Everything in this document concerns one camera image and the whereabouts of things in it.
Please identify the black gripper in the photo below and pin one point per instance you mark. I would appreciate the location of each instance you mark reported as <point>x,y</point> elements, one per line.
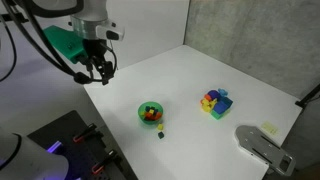
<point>96,49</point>

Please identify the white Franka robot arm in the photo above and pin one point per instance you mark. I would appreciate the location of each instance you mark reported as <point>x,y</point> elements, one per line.
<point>90,13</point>

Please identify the small blue block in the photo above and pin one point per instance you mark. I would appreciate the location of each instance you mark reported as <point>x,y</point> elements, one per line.
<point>147,108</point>

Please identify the small yellow block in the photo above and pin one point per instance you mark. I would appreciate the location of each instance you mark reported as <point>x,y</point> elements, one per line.
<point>151,111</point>
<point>160,127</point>

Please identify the small red-orange block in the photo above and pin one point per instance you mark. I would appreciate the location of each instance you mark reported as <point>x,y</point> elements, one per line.
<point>148,115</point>

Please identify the small orange block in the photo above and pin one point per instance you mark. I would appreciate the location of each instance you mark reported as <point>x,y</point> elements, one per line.
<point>158,115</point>

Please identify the small green block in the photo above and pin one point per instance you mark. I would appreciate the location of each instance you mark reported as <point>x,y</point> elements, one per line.
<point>161,135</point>

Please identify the large green toy block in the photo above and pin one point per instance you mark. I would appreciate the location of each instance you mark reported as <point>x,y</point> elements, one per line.
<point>217,115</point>

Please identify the large blue toy block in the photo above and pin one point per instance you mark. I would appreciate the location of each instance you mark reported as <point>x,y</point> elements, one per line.
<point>221,106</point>

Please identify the black clamp with red tip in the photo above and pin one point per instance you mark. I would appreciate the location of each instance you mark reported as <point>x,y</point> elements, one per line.
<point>85,132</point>
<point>105,162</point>

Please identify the black perforated base board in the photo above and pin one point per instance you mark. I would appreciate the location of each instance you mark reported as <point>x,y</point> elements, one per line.
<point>66,133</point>

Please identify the green plastic bowl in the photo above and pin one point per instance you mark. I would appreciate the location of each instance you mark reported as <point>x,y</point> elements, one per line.
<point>150,120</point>

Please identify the orange toy piece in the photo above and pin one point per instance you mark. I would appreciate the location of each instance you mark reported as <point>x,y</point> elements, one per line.
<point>208,97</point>

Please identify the yellow toy piece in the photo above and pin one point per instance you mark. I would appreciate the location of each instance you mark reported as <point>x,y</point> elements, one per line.
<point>207,105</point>

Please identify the purple toy piece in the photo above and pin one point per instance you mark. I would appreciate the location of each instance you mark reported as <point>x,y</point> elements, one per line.
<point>214,94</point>

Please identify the light blue toy piece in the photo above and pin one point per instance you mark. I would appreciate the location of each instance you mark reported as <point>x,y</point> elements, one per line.
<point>222,90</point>

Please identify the pale yellow sticky note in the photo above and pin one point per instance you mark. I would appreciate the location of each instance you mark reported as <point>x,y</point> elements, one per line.
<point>269,128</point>

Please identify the black stand pole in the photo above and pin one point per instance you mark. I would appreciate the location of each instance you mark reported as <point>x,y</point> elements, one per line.
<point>308,96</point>

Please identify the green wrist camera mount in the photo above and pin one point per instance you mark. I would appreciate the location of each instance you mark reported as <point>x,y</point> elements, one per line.
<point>63,43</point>

